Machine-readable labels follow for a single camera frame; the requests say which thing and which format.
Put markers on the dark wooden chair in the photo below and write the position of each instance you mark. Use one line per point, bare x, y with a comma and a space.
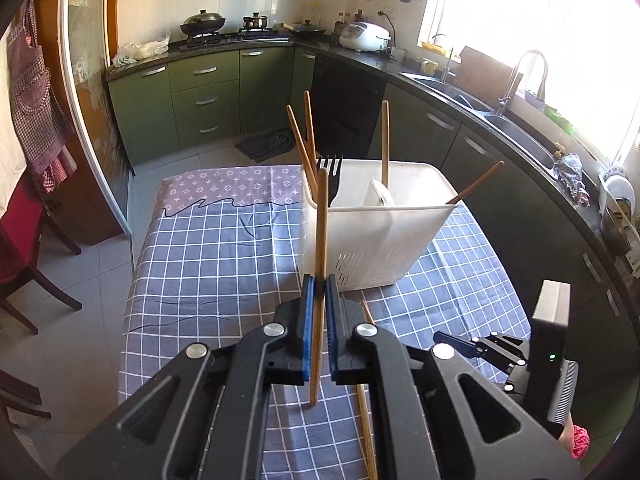
20, 400

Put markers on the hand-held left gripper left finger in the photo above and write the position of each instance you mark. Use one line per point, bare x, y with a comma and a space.
307, 330

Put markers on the sliding glass door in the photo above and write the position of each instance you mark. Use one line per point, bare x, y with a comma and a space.
90, 110

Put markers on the red cushioned wooden chair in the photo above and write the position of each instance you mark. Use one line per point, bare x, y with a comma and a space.
22, 240

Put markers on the black wok with lid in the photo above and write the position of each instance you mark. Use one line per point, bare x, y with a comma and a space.
202, 24

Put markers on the blue checked tablecloth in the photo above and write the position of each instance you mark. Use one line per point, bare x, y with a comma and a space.
215, 270

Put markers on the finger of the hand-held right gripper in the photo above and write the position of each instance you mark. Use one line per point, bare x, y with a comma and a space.
452, 341
515, 377

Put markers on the green base cabinets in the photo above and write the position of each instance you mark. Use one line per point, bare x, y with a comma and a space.
145, 110

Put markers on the white plastic bags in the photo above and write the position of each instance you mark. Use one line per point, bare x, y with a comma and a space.
140, 50

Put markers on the small white cup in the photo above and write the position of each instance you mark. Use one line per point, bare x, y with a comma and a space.
398, 53

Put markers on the white plastic utensil holder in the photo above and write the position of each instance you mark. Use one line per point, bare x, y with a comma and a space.
380, 245

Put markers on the wall socket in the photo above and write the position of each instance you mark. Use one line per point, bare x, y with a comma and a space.
387, 12

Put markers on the yellow mug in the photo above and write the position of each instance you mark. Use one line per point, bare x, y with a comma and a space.
430, 67

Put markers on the crumpled grey rag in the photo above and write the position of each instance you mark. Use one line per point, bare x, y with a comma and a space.
570, 175

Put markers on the purple checked apron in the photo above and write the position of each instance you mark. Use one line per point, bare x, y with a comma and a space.
35, 100

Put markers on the black plastic fork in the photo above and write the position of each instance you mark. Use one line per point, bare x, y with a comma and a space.
332, 180

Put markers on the dark kitchen countertop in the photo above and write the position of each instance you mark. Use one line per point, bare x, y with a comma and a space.
405, 67

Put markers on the steel double sink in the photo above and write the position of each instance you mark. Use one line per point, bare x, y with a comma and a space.
520, 135

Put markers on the gas stove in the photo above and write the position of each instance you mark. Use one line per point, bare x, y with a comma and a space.
235, 37

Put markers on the green plastic container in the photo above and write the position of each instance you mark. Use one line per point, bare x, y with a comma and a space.
559, 114

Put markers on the small steel faucet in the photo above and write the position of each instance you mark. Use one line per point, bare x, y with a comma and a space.
446, 72

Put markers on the black built-in dishwasher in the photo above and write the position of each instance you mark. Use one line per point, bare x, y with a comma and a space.
345, 105

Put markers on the kitchen window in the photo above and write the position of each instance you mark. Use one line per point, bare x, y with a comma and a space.
525, 10

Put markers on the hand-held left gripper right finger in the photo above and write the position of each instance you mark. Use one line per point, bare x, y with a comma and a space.
332, 330

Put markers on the sauce bottles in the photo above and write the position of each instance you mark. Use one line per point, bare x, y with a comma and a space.
341, 22

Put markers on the wooden cutting board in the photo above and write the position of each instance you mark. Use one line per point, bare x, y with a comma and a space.
485, 70

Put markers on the dark floor mat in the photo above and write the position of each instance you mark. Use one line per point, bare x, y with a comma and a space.
265, 146

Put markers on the black frying pan with lid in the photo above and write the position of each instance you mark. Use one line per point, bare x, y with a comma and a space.
307, 30

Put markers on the white cloth curtain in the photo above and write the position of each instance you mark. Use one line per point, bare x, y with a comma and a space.
10, 130

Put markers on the tall steel faucet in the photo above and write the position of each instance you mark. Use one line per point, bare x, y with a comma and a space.
502, 105

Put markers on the white rice cooker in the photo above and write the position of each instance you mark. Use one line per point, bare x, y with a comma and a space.
364, 37

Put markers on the dish rack with plates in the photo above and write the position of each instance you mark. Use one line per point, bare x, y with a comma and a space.
617, 210

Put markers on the yellow sill item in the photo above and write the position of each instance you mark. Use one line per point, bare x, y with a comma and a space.
436, 47

